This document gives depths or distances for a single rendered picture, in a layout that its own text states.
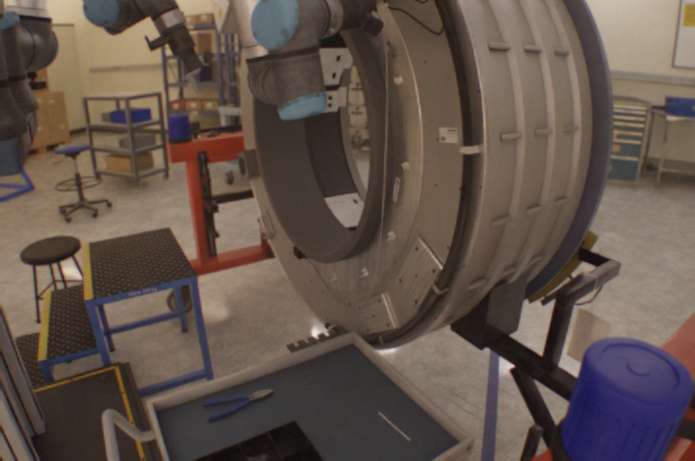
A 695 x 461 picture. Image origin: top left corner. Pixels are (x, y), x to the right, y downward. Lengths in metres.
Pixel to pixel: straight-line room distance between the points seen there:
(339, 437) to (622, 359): 0.62
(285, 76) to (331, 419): 0.71
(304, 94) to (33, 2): 0.99
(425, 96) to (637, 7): 5.90
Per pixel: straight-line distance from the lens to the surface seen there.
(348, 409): 1.03
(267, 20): 0.76
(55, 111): 8.50
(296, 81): 0.76
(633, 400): 0.48
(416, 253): 1.04
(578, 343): 1.30
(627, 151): 5.78
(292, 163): 1.77
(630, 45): 6.68
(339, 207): 1.78
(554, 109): 1.03
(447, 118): 0.91
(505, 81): 0.93
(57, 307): 2.18
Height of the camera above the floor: 1.40
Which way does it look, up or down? 19 degrees down
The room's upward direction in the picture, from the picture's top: straight up
